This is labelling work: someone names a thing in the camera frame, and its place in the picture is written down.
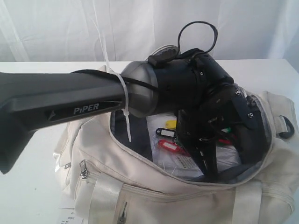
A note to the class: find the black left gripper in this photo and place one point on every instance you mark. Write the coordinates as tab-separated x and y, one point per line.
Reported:
197	135

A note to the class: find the green key tag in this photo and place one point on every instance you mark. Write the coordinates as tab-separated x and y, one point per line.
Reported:
226	130

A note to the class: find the clear plastic bag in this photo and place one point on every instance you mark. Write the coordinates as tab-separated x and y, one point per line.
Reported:
175	160

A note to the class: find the white cable tie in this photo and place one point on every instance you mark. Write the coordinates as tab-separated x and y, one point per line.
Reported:
120	88

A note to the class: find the yellow key tag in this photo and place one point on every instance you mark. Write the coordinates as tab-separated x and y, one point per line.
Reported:
170	124

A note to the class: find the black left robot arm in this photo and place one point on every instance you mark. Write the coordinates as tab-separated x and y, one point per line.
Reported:
167	82

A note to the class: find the black key tag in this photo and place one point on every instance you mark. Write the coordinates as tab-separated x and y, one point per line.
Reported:
166	133

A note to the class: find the white paper hang tag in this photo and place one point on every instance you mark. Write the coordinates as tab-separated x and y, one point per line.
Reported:
67	214

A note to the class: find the cream canvas duffel bag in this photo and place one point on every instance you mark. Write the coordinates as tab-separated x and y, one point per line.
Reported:
125	186

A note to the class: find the red key tag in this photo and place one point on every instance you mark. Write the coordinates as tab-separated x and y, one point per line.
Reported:
172	147

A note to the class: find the dark metal zipper pull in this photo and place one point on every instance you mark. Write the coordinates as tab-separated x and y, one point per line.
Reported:
83	169

